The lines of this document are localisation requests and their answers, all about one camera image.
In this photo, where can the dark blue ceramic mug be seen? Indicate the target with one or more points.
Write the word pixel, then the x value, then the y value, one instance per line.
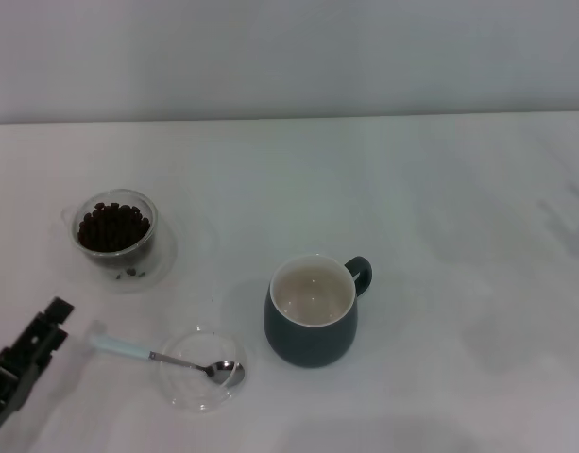
pixel 308 344

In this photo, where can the double-wall glass cup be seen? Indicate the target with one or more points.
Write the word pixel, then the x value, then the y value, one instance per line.
pixel 161 245

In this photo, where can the clear glass saucer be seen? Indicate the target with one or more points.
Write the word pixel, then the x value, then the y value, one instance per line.
pixel 194 391

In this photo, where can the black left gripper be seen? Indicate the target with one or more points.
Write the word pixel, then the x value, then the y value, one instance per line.
pixel 8 382

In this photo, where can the coffee beans heap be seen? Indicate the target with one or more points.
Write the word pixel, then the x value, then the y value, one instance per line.
pixel 112 229

